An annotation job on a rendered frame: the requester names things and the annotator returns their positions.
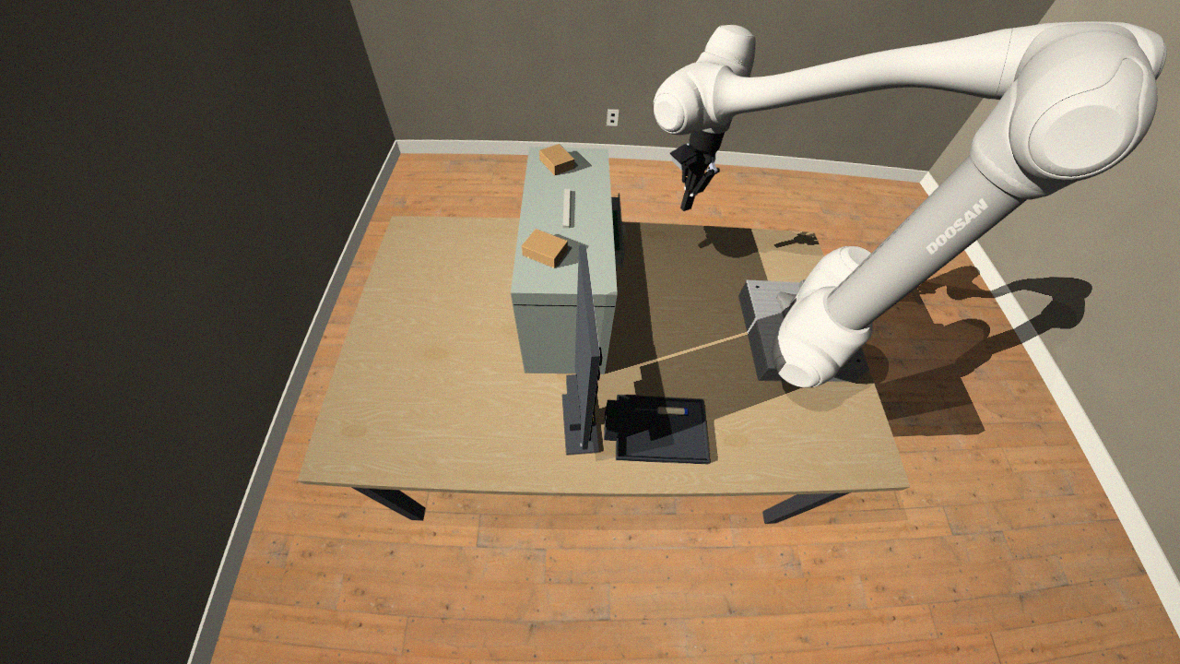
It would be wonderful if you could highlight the brown rectangular box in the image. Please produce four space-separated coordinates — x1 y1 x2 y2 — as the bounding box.
539 144 573 175

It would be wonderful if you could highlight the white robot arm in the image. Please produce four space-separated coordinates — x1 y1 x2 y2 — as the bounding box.
654 21 1167 387

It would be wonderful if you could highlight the tan rectangular block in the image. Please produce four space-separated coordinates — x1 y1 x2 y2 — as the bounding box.
522 229 568 268

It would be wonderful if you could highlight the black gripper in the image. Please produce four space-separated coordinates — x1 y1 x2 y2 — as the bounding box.
680 131 725 211

